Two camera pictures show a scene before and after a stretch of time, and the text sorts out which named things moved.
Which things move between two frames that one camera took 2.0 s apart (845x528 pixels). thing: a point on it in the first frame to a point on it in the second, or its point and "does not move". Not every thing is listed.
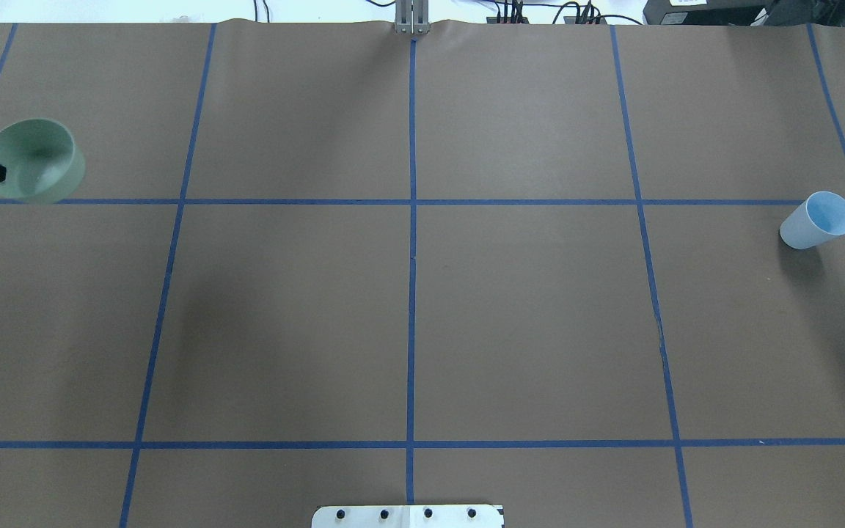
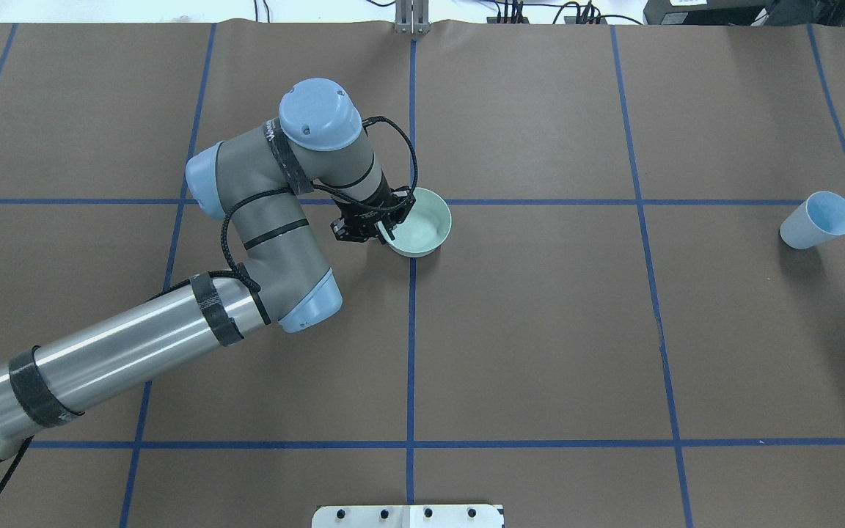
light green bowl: [42, 159] to [425, 228]
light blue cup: [821, 216] does not move
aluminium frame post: [411, 17] does not move
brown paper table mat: [533, 266] does not move
